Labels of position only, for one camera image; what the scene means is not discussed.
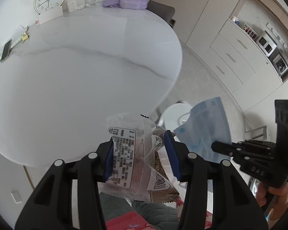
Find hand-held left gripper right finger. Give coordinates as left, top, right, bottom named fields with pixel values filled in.
left=164, top=130, right=269, bottom=230

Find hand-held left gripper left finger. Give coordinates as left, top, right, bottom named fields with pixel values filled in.
left=14, top=139, right=114, bottom=230

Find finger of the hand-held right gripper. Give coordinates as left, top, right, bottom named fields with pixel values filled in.
left=239, top=139, right=276, bottom=152
left=211, top=141, right=274, bottom=161

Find clear plastic bag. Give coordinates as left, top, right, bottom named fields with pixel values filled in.
left=106, top=113, right=164, bottom=200

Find blue face mask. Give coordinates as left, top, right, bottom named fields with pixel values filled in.
left=173, top=97, right=231, bottom=162

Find person's right hand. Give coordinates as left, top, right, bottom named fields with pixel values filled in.
left=256, top=181, right=288, bottom=208

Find white plastic stool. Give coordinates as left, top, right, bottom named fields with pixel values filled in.
left=156, top=101, right=195, bottom=135

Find green quilted pants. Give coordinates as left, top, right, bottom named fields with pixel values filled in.
left=98, top=192, right=180, bottom=230

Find pink printed garment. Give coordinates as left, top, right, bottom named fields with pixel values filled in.
left=106, top=196, right=214, bottom=230

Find beige drawer cabinet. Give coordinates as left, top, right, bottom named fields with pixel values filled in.
left=205, top=18, right=284, bottom=94

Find spice rack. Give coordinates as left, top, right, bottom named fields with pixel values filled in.
left=242, top=23, right=258, bottom=39

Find tall beige cabinet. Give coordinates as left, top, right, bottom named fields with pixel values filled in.
left=132, top=0, right=249, bottom=51

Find dark grey chair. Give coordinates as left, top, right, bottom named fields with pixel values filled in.
left=146, top=0, right=175, bottom=22

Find patterned paper roll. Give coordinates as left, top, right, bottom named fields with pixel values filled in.
left=11, top=36, right=24, bottom=48

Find smartphone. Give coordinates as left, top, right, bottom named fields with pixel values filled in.
left=1, top=39, right=12, bottom=61

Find white folded card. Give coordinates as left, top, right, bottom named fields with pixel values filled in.
left=38, top=6, right=63, bottom=25

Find purple bag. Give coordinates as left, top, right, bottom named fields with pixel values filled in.
left=103, top=0, right=150, bottom=10

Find metal chair frame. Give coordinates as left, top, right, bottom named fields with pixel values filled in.
left=245, top=125, right=268, bottom=140

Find white wall socket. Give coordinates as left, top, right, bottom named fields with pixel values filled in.
left=11, top=190, right=22, bottom=204

